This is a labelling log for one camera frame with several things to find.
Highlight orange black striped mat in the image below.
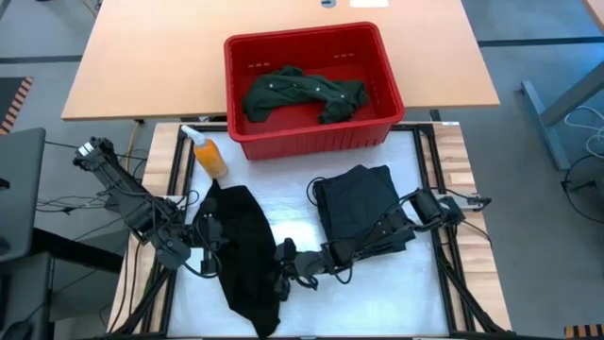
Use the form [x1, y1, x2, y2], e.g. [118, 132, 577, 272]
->
[0, 76, 34, 137]

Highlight black aluminium frame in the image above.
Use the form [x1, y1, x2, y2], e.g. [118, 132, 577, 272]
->
[92, 121, 520, 340]

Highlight dark grey chair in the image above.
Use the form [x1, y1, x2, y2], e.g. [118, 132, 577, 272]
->
[0, 127, 53, 340]

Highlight red plastic laundry bin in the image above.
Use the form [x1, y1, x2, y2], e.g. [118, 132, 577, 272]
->
[223, 21, 406, 162]

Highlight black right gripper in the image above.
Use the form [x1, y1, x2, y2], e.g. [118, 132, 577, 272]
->
[272, 237, 334, 303]

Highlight light wooden desk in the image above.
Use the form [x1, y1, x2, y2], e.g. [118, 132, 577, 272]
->
[59, 0, 501, 123]

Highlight black floor beam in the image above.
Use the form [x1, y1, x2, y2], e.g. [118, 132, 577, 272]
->
[30, 229, 125, 276]

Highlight dark green garment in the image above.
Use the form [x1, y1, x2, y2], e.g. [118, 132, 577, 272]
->
[242, 65, 369, 126]

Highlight orange spray bottle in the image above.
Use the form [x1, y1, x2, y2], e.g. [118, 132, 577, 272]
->
[180, 124, 229, 180]

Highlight black garment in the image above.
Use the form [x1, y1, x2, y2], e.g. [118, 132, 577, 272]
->
[192, 178, 283, 339]

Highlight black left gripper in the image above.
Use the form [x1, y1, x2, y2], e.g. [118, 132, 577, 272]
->
[188, 210, 227, 280]

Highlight orange black striped block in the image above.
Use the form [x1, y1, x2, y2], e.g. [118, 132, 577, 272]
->
[563, 323, 604, 340]

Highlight white table mat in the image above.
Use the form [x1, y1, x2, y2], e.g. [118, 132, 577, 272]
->
[167, 129, 450, 337]

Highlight dark grey garment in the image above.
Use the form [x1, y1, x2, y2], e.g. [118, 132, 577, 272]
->
[306, 163, 407, 242]

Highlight white cable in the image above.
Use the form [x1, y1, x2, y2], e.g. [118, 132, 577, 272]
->
[563, 104, 604, 160]

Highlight yellow cable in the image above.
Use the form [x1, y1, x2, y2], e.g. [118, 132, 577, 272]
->
[124, 120, 143, 171]

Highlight grey desk leg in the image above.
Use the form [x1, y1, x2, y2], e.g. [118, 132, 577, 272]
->
[520, 59, 604, 171]

